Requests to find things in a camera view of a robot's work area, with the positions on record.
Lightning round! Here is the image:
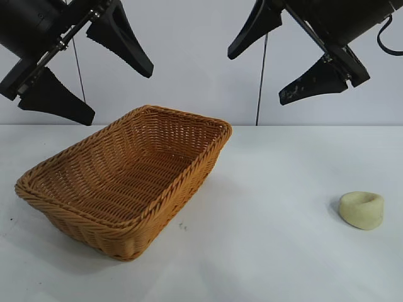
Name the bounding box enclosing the brown woven wicker basket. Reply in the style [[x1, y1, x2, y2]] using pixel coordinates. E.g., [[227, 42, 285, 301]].
[[14, 104, 233, 262]]

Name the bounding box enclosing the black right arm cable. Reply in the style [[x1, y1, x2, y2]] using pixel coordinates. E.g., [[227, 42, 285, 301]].
[[376, 14, 403, 57]]

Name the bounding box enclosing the pale yellow egg yolk pastry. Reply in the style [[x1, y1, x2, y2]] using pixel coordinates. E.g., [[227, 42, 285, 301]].
[[339, 191, 385, 232]]

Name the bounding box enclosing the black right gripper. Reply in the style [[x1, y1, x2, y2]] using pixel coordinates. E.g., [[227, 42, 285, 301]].
[[227, 0, 403, 107]]

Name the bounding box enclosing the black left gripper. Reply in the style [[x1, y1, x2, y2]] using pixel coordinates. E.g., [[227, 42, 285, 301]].
[[0, 0, 155, 126]]

